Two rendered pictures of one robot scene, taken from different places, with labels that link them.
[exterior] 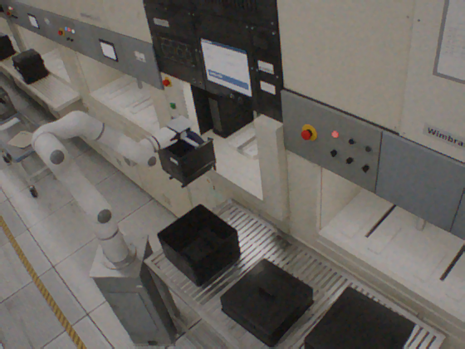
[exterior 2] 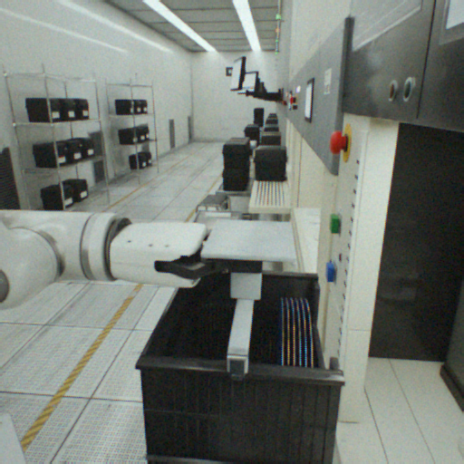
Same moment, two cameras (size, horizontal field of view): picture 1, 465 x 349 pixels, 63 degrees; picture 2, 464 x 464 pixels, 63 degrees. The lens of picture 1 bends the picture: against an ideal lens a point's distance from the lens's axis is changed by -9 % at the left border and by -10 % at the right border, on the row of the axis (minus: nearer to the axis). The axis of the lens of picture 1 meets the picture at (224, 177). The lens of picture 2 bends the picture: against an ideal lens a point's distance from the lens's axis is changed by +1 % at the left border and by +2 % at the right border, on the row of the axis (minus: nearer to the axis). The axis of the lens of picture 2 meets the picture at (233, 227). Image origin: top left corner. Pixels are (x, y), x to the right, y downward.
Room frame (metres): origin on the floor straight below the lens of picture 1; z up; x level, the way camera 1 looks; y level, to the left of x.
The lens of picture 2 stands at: (1.40, -0.10, 1.42)
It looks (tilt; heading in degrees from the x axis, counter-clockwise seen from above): 19 degrees down; 41
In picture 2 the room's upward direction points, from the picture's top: straight up
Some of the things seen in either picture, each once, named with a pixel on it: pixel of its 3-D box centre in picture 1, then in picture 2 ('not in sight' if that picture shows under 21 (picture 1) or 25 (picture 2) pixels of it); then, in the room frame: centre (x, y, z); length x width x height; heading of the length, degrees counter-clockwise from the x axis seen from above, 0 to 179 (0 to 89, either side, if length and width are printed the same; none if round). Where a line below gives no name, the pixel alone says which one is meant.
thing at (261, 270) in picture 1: (266, 297); not in sight; (0.97, -0.08, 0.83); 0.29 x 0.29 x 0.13; 38
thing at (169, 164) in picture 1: (185, 149); (244, 349); (1.72, 0.17, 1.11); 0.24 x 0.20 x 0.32; 36
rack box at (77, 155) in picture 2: not in sight; (67, 151); (3.64, 4.66, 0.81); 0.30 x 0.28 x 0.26; 35
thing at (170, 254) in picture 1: (199, 244); not in sight; (1.32, 0.18, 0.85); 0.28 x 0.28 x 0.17; 35
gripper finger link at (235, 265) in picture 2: not in sight; (232, 263); (1.69, 0.16, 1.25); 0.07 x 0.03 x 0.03; 126
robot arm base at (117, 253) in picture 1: (113, 243); not in sight; (1.42, 0.61, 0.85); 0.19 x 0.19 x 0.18
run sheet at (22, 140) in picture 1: (22, 139); not in sight; (3.34, 1.85, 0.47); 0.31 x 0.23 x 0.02; 57
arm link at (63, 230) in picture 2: (138, 153); (43, 246); (1.57, 0.37, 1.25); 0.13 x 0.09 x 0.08; 126
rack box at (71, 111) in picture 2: not in sight; (60, 109); (3.63, 4.67, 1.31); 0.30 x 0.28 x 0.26; 41
